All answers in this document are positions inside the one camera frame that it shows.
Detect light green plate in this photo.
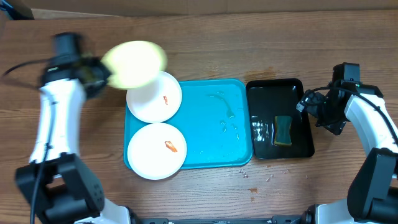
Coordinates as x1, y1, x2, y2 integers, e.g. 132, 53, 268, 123
101, 40, 167, 89

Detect green yellow sponge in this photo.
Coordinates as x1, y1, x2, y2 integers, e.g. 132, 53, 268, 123
273, 115, 292, 146

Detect white plate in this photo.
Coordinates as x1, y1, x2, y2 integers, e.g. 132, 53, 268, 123
126, 72, 182, 123
127, 123, 187, 180

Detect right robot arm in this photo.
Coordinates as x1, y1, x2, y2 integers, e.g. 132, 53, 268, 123
296, 82, 397, 223

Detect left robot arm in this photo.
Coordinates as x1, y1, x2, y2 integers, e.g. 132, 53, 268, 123
16, 55, 140, 223

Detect black plastic tray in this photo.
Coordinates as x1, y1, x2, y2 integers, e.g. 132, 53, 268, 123
246, 78, 315, 159

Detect teal plastic tray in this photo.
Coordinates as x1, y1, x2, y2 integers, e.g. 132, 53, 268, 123
123, 78, 253, 170

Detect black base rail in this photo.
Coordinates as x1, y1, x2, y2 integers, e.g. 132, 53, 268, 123
139, 215, 305, 224

